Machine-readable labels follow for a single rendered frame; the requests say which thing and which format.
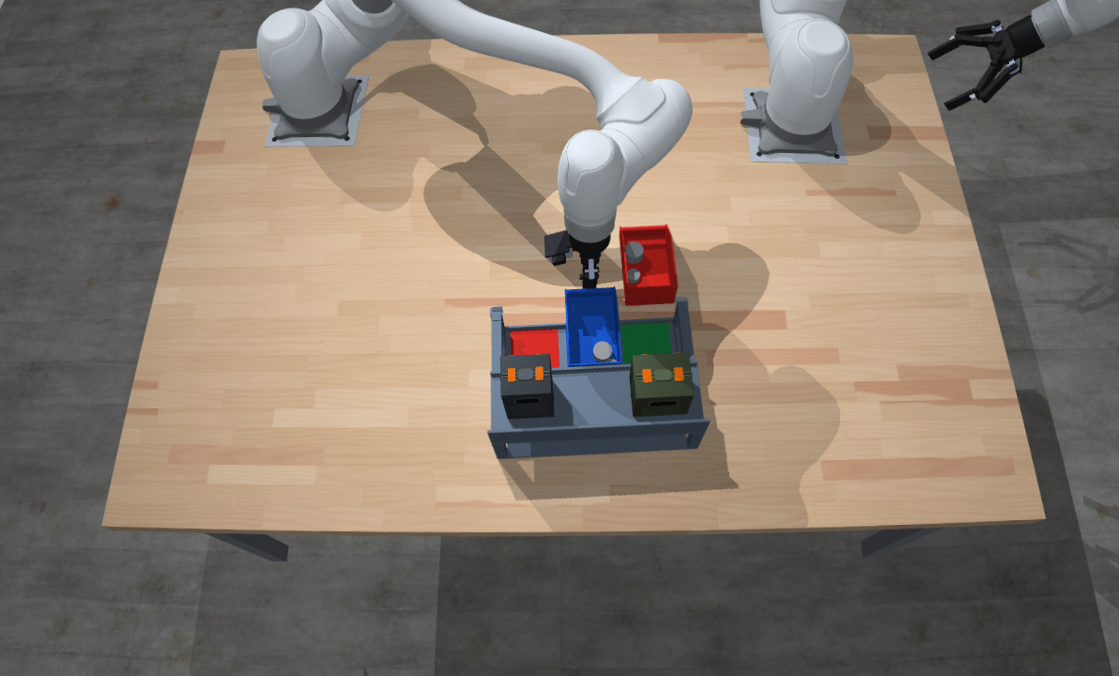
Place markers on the dark grey shelf rack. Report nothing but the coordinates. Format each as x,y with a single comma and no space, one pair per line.
593,402

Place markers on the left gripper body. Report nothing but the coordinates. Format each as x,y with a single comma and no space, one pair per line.
1025,41

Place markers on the dark green case with orange latches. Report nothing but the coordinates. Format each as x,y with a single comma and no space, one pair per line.
661,384

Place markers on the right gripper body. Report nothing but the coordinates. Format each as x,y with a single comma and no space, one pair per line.
589,250

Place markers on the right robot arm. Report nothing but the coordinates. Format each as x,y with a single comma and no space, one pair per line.
306,55

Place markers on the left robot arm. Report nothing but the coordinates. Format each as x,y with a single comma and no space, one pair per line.
810,72

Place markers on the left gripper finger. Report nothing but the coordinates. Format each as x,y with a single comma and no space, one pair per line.
989,86
972,30

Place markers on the blue bin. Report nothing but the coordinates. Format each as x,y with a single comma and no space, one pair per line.
592,316

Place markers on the red bin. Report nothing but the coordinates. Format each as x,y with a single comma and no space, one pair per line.
657,266

